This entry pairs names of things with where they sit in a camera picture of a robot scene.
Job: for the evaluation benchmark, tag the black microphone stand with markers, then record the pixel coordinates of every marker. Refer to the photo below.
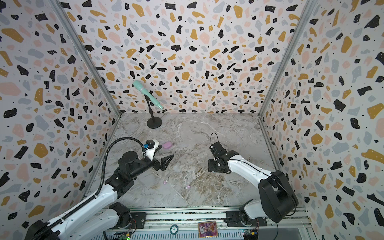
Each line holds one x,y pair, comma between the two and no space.
153,122

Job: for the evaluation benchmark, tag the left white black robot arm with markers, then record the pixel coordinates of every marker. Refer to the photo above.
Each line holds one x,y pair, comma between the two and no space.
101,210

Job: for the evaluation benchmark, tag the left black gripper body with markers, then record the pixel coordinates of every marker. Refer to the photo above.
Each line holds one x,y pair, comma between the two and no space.
145,164

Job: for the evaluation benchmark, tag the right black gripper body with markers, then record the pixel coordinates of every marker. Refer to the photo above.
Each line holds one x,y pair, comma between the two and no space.
215,166

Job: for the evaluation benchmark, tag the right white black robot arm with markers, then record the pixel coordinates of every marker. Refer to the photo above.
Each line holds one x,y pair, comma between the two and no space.
276,197

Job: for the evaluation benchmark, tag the pink earbud case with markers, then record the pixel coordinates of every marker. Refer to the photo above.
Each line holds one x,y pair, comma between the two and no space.
167,145

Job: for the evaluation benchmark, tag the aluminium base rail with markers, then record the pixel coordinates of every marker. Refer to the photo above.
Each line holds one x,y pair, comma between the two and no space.
158,221

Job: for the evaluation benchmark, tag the mint green microphone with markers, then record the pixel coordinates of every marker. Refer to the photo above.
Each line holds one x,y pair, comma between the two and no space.
138,85

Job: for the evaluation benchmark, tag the colourful square card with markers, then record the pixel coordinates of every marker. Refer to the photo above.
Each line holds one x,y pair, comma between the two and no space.
208,229

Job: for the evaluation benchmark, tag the round black white button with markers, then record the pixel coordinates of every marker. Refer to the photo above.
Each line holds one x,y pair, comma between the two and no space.
174,229

